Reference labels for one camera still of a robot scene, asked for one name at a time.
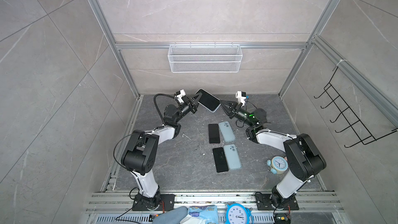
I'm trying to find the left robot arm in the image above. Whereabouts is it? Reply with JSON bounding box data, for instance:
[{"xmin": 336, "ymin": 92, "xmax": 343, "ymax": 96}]
[{"xmin": 119, "ymin": 90, "xmax": 202, "ymax": 204}]

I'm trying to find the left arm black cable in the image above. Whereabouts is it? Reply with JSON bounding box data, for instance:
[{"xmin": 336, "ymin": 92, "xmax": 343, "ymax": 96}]
[{"xmin": 153, "ymin": 93, "xmax": 176, "ymax": 125}]

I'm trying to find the blue wet wipes pack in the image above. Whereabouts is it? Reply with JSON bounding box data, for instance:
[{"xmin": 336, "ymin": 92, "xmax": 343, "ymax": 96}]
[{"xmin": 180, "ymin": 205, "xmax": 219, "ymax": 224}]

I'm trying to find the aluminium rail front frame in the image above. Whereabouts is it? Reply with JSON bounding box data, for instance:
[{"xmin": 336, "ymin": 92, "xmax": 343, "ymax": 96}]
[{"xmin": 84, "ymin": 191, "xmax": 350, "ymax": 224}]

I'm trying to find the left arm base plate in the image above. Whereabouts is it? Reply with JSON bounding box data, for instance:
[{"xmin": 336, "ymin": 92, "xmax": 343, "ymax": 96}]
[{"xmin": 132, "ymin": 194, "xmax": 175, "ymax": 211}]

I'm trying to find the black wire hook rack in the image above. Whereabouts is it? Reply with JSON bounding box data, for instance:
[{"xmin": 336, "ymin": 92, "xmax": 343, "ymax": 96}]
[{"xmin": 313, "ymin": 66, "xmax": 398, "ymax": 148}]

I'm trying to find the small blue white cup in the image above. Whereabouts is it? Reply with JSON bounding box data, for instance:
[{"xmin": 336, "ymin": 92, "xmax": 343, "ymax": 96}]
[{"xmin": 267, "ymin": 156, "xmax": 288, "ymax": 174}]

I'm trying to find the grey-green phone case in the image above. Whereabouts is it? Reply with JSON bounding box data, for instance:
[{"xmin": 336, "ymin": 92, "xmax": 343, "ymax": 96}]
[{"xmin": 223, "ymin": 144, "xmax": 242, "ymax": 170}]

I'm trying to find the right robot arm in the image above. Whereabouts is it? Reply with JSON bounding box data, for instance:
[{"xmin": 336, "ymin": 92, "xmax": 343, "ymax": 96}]
[{"xmin": 220, "ymin": 100, "xmax": 326, "ymax": 209}]

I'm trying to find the white wire mesh basket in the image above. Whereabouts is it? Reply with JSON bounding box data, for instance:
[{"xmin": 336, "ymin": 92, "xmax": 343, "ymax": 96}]
[{"xmin": 167, "ymin": 44, "xmax": 243, "ymax": 73}]

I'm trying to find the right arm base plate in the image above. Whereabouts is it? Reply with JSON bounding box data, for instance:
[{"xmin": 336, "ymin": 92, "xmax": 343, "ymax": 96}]
[{"xmin": 254, "ymin": 192, "xmax": 299, "ymax": 211}]

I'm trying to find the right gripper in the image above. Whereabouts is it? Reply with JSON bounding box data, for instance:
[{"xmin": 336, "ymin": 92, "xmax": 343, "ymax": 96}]
[{"xmin": 220, "ymin": 101, "xmax": 256, "ymax": 130}]

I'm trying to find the blue alarm clock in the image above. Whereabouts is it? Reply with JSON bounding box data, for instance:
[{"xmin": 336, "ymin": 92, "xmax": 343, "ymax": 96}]
[{"xmin": 226, "ymin": 203, "xmax": 252, "ymax": 224}]

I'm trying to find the grey-blue cloth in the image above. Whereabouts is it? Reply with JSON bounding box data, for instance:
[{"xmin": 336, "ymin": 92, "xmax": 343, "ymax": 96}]
[{"xmin": 152, "ymin": 206, "xmax": 188, "ymax": 224}]

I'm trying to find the black phone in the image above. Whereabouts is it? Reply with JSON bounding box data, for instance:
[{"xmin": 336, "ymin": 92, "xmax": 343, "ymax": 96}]
[
  {"xmin": 196, "ymin": 89, "xmax": 220, "ymax": 113},
  {"xmin": 208, "ymin": 124, "xmax": 220, "ymax": 144}
]

